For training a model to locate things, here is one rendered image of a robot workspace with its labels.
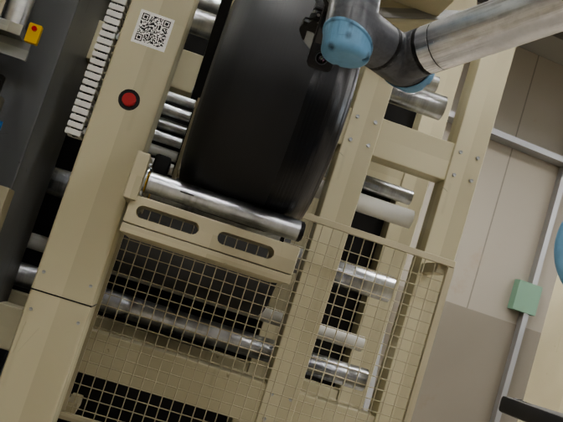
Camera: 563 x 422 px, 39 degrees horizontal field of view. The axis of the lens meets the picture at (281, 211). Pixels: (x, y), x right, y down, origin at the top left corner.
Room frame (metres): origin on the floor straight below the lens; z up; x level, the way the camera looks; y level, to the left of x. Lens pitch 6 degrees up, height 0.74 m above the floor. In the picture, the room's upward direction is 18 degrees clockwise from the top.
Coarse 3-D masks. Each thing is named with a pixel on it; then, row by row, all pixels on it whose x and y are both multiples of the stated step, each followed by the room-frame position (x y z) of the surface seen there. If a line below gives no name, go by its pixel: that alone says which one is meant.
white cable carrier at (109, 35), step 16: (112, 0) 1.69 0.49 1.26; (128, 0) 1.71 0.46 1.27; (112, 16) 1.69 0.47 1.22; (112, 32) 1.71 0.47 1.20; (96, 48) 1.69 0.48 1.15; (112, 48) 1.71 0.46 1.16; (96, 64) 1.69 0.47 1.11; (96, 80) 1.69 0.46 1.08; (80, 96) 1.69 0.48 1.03; (96, 96) 1.73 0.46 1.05; (80, 112) 1.69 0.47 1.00; (80, 128) 1.69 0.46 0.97
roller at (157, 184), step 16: (160, 176) 1.63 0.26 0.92; (160, 192) 1.63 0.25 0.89; (176, 192) 1.63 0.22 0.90; (192, 192) 1.63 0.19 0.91; (208, 192) 1.64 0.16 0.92; (208, 208) 1.64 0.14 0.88; (224, 208) 1.64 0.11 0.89; (240, 208) 1.64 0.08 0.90; (256, 208) 1.65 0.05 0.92; (256, 224) 1.66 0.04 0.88; (272, 224) 1.65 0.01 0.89; (288, 224) 1.66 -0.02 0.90; (304, 224) 1.67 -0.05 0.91
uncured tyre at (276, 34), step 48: (240, 0) 1.59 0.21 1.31; (288, 0) 1.58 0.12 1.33; (240, 48) 1.52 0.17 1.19; (288, 48) 1.53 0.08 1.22; (240, 96) 1.53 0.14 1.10; (288, 96) 1.53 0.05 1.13; (336, 96) 1.55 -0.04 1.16; (192, 144) 1.62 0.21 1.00; (240, 144) 1.57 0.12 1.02; (288, 144) 1.56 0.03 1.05; (336, 144) 1.60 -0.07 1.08; (240, 192) 1.65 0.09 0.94; (288, 192) 1.62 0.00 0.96
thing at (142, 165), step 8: (144, 152) 1.58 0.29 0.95; (136, 160) 1.58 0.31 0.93; (144, 160) 1.58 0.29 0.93; (136, 168) 1.58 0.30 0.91; (144, 168) 1.58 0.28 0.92; (152, 168) 1.78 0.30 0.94; (136, 176) 1.58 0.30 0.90; (144, 176) 1.60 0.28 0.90; (128, 184) 1.58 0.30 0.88; (136, 184) 1.58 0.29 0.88; (144, 184) 1.62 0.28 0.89; (128, 192) 1.58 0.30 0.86; (136, 192) 1.58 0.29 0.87; (144, 192) 1.77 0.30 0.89; (128, 200) 1.64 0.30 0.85
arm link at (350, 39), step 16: (336, 0) 1.13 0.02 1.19; (352, 0) 1.11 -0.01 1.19; (368, 0) 1.12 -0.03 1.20; (336, 16) 1.12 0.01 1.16; (352, 16) 1.11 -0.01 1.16; (368, 16) 1.12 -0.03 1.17; (336, 32) 1.11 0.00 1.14; (352, 32) 1.11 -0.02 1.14; (368, 32) 1.12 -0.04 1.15; (384, 32) 1.14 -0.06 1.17; (336, 48) 1.12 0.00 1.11; (352, 48) 1.11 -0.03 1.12; (368, 48) 1.12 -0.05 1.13; (384, 48) 1.16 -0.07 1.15; (352, 64) 1.16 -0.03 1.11; (368, 64) 1.19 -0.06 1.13
